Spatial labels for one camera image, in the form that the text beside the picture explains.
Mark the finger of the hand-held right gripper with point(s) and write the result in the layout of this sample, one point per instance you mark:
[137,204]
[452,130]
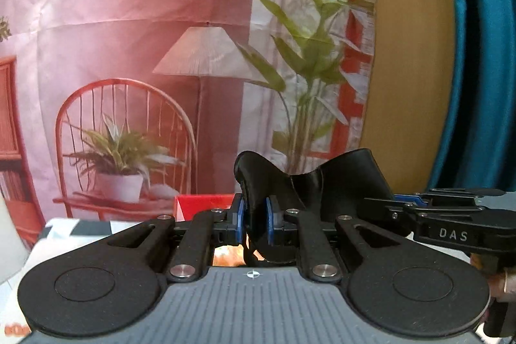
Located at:
[391,213]
[455,197]

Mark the white marbled board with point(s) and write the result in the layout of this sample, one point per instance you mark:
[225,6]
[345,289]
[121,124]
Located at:
[10,247]

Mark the patterned white tablecloth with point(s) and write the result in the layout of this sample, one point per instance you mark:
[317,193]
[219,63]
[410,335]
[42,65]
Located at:
[80,227]

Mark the yellow wooden panel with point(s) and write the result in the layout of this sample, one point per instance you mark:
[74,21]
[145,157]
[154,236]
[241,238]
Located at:
[411,66]

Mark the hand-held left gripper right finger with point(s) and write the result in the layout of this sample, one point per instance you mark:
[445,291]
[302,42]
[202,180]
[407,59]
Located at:
[271,221]

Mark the printed room backdrop cloth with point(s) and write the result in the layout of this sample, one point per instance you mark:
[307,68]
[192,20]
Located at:
[161,5]

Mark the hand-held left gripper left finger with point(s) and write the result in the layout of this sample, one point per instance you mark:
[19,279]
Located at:
[240,219]

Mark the red cardboard box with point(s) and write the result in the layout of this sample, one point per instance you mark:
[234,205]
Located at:
[201,207]

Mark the person's right hand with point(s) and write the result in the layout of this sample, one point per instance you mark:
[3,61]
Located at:
[502,285]

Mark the floral orange packet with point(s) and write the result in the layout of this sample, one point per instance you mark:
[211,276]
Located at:
[227,257]

